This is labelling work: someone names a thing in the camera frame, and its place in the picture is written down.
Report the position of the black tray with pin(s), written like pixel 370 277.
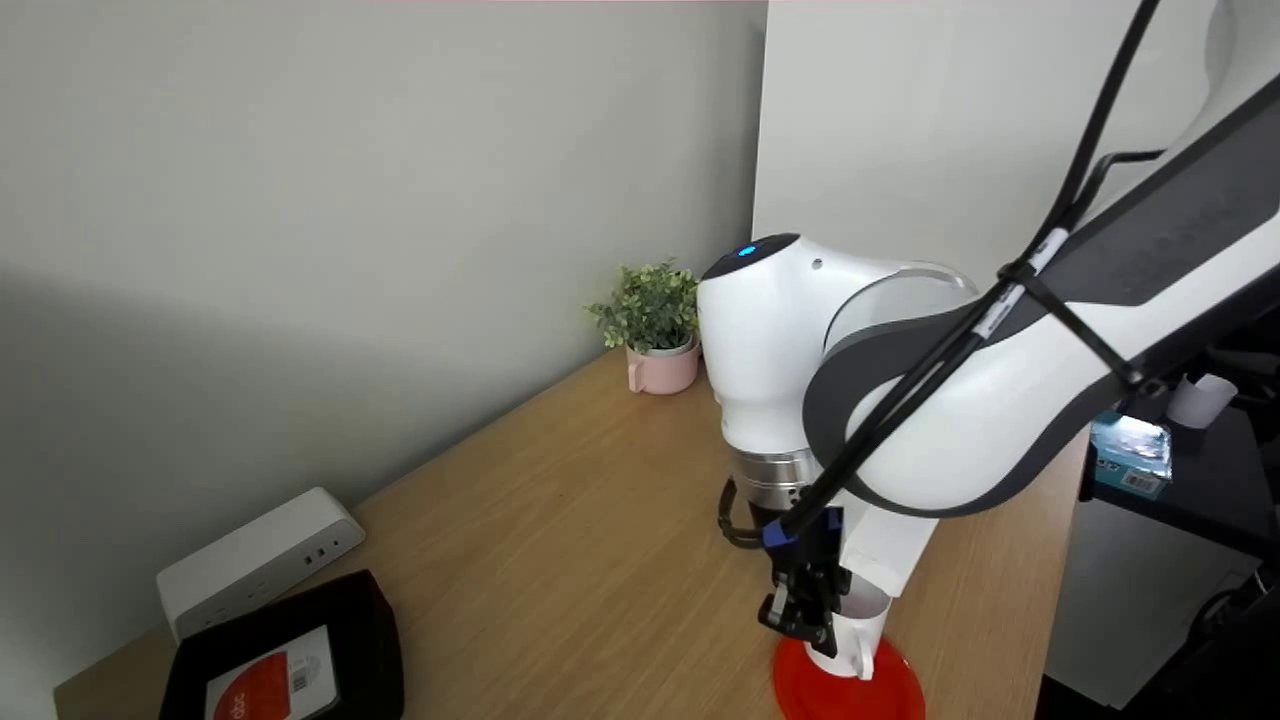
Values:
pixel 362 640

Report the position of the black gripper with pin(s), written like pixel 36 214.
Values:
pixel 809 553

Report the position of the orange plate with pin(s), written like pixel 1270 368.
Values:
pixel 899 693

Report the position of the red and white card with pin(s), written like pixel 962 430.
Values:
pixel 270 682

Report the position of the green plant in pink pot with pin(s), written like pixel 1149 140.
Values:
pixel 649 310

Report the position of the black office chair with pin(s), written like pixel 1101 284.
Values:
pixel 1227 657

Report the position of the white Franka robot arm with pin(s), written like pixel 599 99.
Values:
pixel 962 384

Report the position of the white paper cup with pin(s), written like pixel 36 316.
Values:
pixel 1205 401

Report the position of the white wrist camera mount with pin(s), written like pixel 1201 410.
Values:
pixel 891 544

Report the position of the black side desk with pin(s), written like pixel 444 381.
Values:
pixel 1222 487

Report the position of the blue tissue box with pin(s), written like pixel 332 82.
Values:
pixel 1134 458

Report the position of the white rectangular box device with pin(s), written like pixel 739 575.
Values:
pixel 249 560

